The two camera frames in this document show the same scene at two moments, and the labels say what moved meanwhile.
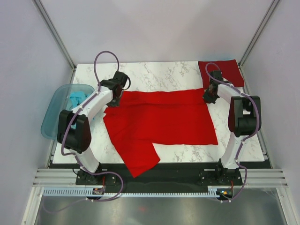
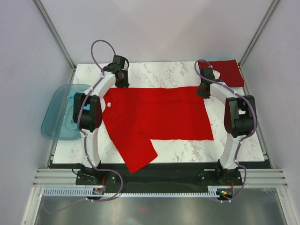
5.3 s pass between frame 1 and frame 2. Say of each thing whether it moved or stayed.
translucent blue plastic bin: stayed
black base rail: stayed
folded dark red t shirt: stayed
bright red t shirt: moved
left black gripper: moved
